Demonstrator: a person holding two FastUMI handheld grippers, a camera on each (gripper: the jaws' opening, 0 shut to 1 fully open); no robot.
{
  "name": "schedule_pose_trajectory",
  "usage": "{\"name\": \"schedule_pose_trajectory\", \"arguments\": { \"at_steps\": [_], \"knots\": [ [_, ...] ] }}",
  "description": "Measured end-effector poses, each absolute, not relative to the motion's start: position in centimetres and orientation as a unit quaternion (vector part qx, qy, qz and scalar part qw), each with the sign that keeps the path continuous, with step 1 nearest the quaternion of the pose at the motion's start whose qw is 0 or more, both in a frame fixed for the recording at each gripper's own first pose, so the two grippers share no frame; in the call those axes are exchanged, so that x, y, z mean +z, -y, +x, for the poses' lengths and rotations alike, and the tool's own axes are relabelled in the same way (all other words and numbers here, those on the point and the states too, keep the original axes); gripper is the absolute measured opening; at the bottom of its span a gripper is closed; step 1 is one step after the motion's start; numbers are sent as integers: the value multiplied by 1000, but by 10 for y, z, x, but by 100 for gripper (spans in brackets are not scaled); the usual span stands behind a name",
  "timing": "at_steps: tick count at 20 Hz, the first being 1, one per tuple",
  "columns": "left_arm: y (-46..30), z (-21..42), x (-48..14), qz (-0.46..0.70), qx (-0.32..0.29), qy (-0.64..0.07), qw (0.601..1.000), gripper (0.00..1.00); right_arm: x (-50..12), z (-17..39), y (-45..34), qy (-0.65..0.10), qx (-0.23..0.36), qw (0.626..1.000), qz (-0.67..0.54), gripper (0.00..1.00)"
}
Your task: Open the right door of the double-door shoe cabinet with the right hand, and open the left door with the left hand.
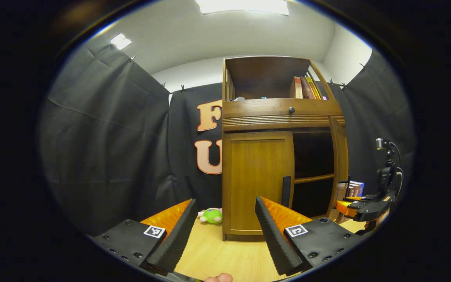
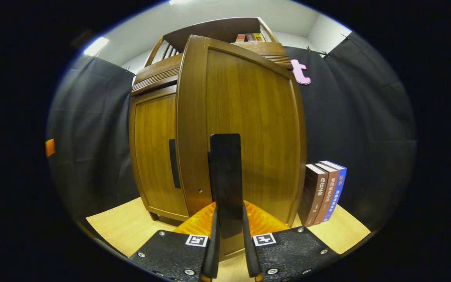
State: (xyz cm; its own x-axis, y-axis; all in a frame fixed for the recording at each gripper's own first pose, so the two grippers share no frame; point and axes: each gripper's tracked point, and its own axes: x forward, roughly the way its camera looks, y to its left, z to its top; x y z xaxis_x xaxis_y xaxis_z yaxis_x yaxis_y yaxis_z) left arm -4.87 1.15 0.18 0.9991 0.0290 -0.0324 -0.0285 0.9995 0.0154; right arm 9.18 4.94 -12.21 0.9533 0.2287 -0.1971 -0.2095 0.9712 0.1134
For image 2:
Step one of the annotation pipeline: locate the black backdrop cloth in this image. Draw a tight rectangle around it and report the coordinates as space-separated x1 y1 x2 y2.
45 31 418 235

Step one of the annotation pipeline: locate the wooden double-door shoe cabinet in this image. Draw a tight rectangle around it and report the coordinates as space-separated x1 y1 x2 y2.
129 17 307 261

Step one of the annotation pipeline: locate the black door handle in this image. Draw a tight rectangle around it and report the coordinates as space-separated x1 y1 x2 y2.
208 134 244 239
169 139 181 189

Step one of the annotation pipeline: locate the dark brown thick book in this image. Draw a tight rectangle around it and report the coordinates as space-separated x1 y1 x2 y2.
298 164 329 228

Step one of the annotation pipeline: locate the wooden shoe cabinet door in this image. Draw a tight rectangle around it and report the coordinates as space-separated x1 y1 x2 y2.
129 84 190 222
175 34 307 261

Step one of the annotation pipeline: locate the blue thick book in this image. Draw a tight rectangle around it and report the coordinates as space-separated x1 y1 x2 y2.
319 160 348 223

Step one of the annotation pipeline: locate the red-brown thick book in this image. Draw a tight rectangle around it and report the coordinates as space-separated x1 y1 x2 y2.
312 162 339 226

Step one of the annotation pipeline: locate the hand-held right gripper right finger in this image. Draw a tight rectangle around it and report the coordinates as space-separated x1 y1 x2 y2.
242 200 341 282

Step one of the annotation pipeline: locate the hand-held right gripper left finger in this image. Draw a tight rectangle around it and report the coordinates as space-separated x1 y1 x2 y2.
129 202 221 282

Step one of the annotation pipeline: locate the small ceiling light panel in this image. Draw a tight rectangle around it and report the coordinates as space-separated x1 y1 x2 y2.
83 37 109 57

